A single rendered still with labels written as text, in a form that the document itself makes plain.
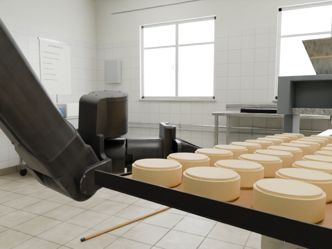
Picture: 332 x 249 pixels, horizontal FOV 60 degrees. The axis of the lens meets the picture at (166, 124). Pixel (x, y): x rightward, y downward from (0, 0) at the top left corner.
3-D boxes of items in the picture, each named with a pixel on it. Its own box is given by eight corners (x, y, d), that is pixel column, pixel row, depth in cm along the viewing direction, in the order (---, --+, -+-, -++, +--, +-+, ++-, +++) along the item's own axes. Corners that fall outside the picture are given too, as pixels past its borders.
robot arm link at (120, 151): (89, 165, 47) (84, 182, 42) (88, 125, 45) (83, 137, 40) (131, 165, 48) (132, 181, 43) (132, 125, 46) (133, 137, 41)
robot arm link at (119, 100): (37, 179, 40) (80, 199, 35) (30, 97, 36) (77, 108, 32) (100, 153, 49) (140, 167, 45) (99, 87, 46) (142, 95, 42)
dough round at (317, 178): (289, 203, 24) (291, 180, 23) (266, 186, 29) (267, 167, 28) (349, 204, 24) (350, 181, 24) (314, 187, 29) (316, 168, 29)
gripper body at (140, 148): (168, 181, 49) (125, 182, 48) (170, 122, 48) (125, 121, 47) (175, 193, 43) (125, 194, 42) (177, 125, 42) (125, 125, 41)
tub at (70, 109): (58, 115, 456) (58, 102, 454) (82, 115, 442) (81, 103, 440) (42, 116, 422) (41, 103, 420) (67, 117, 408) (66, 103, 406)
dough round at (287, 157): (296, 172, 36) (297, 156, 36) (254, 169, 37) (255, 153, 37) (288, 164, 41) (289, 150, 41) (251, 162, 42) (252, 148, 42)
